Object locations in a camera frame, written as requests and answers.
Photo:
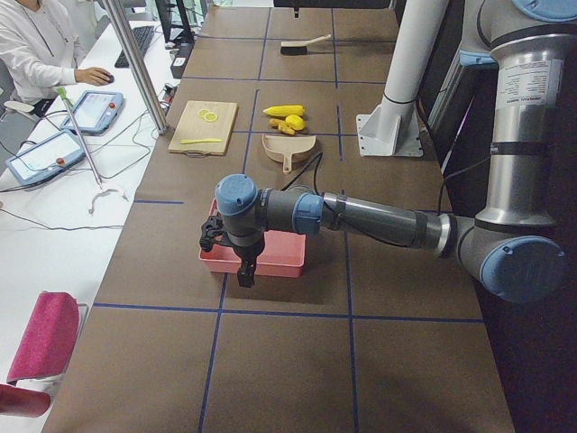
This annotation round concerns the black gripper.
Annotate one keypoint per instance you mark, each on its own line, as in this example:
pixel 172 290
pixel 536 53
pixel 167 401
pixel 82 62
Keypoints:
pixel 247 253

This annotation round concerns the beige plastic dustpan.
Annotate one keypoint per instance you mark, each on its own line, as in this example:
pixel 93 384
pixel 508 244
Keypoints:
pixel 288 150

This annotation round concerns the brown toy ginger root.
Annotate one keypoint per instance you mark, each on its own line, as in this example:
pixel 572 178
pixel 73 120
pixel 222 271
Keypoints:
pixel 282 126

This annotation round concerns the yellow toy potato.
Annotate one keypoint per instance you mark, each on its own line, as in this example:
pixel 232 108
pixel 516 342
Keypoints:
pixel 295 122

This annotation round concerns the yellow toy corn cob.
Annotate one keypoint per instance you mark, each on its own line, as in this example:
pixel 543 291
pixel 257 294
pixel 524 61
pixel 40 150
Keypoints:
pixel 284 110

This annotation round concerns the beige hand brush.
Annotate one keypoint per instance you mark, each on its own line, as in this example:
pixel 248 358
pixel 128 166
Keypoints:
pixel 294 48

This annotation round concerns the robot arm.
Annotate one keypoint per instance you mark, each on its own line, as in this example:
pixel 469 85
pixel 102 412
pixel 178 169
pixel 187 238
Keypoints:
pixel 505 246

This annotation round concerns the pink plastic bin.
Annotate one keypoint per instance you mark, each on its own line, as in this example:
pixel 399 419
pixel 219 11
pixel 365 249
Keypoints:
pixel 283 255

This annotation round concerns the yellow plastic knife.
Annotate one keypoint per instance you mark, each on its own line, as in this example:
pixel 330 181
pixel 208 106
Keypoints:
pixel 201 140

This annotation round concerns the bamboo cutting board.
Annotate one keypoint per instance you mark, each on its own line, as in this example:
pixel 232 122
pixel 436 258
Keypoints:
pixel 192 126

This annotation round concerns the pink chair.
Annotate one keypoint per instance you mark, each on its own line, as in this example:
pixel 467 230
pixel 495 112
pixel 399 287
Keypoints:
pixel 43 355

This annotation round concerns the lower teach pendant tablet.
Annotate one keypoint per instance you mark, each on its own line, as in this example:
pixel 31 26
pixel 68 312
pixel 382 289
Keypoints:
pixel 47 159

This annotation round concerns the teach pendant tablet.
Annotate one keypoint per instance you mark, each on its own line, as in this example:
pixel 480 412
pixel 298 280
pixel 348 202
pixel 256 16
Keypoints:
pixel 95 111
pixel 47 159

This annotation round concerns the upper teach pendant tablet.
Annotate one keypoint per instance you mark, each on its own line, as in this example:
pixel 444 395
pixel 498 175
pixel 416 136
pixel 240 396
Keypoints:
pixel 95 111

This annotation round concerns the grabber reach stick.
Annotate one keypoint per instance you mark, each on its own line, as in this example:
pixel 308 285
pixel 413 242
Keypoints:
pixel 103 188

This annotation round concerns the black keyboard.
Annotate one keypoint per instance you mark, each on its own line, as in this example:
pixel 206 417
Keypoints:
pixel 142 38

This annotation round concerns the person in white hoodie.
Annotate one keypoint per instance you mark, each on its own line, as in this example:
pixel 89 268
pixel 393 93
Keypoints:
pixel 42 51

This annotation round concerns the aluminium frame post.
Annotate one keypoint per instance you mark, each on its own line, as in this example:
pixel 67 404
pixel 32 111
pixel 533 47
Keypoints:
pixel 122 28

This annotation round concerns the white pillar mount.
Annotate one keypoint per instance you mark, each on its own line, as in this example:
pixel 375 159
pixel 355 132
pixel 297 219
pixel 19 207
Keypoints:
pixel 392 130

